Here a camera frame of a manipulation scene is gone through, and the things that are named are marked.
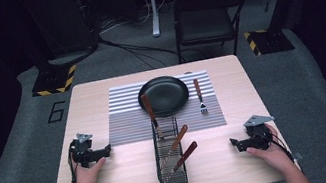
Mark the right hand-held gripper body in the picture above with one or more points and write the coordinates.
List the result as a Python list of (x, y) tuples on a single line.
[(258, 134)]

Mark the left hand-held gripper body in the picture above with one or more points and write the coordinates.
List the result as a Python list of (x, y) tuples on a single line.
[(80, 150)]

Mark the person's left hand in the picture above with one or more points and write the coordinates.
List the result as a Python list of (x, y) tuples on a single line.
[(88, 175)]

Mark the person's right hand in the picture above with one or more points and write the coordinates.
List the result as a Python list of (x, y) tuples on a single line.
[(273, 155)]

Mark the striped grey placemat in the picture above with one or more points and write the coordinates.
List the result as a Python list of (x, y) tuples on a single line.
[(129, 124)]

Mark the grey tape piece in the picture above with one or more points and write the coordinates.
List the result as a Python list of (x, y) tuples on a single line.
[(297, 155)]

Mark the black stand base striped edge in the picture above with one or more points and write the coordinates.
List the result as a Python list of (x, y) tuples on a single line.
[(272, 41), (52, 80)]

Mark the black round plate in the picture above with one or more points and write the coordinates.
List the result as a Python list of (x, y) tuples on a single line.
[(165, 95)]

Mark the black folding chair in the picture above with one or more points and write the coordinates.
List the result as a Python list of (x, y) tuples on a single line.
[(206, 23)]

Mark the black cabinet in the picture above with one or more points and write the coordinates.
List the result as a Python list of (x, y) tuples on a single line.
[(60, 21)]

